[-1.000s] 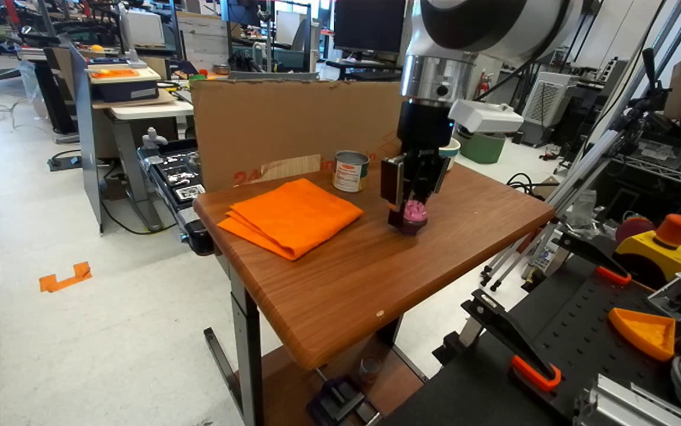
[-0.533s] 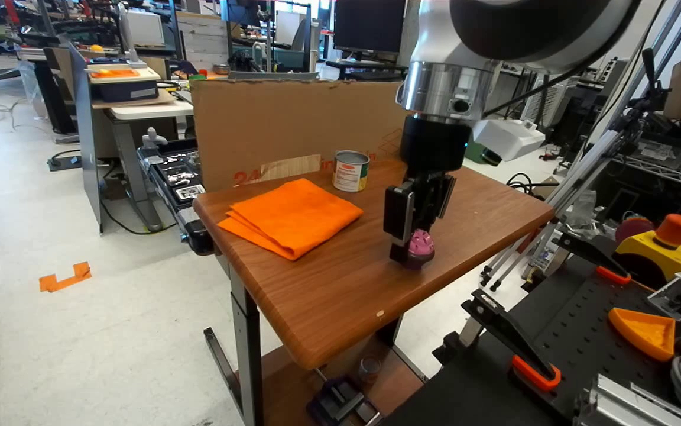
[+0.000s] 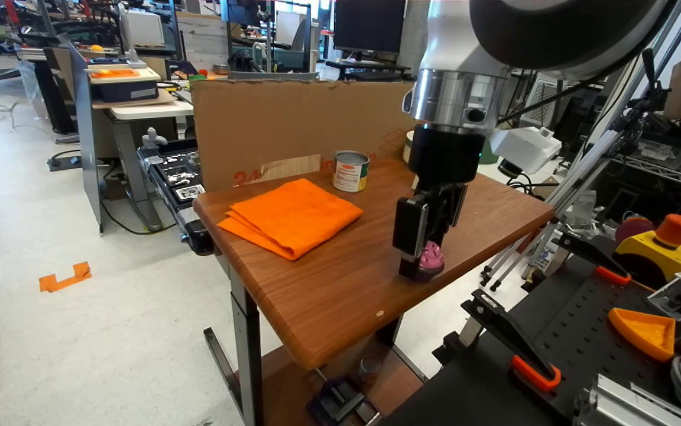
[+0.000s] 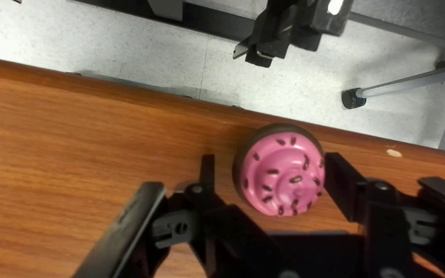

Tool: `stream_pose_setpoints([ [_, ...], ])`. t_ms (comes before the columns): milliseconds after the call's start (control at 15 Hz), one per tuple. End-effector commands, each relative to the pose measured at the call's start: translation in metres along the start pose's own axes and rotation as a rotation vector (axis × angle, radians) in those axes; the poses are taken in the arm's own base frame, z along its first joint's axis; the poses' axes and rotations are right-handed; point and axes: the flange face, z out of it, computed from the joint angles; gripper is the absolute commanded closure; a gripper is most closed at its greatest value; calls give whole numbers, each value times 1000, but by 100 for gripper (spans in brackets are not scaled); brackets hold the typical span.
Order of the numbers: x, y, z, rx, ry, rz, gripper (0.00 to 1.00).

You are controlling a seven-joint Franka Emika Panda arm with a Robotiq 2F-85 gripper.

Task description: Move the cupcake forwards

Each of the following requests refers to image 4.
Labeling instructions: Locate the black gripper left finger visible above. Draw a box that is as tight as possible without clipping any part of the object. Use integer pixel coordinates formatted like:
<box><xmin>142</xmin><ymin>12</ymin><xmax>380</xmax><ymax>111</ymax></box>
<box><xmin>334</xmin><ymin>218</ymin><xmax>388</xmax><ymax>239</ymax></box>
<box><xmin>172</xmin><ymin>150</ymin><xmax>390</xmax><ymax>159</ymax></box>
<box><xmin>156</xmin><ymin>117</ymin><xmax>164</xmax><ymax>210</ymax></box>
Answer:
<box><xmin>73</xmin><ymin>153</ymin><xmax>281</xmax><ymax>278</ymax></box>

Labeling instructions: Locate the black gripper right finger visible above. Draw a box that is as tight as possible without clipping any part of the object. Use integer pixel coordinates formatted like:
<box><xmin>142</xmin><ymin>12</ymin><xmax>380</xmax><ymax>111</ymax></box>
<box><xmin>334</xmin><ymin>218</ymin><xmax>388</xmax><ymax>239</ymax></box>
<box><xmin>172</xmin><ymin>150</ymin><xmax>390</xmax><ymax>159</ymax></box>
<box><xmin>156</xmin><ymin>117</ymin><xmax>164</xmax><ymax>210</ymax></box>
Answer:
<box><xmin>319</xmin><ymin>151</ymin><xmax>445</xmax><ymax>278</ymax></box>

